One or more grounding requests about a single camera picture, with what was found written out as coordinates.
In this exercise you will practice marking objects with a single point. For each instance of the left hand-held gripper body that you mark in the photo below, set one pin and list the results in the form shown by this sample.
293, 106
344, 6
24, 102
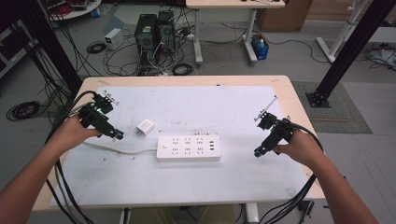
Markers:
95, 119

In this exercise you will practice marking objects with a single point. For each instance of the grey floor mat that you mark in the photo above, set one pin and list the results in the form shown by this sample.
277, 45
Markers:
345, 115

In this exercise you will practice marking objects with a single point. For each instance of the white table leg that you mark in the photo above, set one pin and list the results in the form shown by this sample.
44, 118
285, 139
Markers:
252, 214

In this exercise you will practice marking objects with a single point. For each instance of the white table mat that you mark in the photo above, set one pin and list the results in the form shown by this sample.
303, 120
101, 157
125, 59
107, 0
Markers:
186, 183

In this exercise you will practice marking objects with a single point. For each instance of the round white table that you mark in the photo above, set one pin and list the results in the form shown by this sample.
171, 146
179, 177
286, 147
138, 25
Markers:
77, 11

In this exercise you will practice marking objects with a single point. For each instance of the black metal frame post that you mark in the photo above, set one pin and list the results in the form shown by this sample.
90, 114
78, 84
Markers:
59, 53
351, 49

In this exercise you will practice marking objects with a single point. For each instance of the white power supply box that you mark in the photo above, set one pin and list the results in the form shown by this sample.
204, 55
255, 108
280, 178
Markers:
113, 38

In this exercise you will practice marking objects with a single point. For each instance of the white power strip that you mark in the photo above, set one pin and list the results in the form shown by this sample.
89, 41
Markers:
188, 152

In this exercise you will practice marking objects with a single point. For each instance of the brown cardboard box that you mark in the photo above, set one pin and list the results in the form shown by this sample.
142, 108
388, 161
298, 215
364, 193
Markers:
285, 15

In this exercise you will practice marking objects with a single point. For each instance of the white metal stand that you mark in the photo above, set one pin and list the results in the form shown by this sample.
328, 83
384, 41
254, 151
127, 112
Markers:
341, 37

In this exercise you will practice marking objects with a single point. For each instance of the person's left hand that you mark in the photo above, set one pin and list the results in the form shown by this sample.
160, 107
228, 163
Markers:
70, 133

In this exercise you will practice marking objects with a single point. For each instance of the person's right hand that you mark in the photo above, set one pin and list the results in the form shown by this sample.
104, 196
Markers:
303, 149

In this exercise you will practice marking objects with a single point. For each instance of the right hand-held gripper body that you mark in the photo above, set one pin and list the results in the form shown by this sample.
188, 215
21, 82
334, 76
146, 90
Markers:
278, 132

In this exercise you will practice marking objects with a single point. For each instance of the white charger adapter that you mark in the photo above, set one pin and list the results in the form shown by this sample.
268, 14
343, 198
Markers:
145, 127

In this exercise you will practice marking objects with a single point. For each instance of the wooden desk white legs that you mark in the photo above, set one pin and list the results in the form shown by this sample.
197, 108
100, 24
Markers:
233, 3

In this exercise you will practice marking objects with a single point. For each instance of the black computer tower green label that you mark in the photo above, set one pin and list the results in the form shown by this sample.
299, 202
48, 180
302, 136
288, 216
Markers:
145, 40

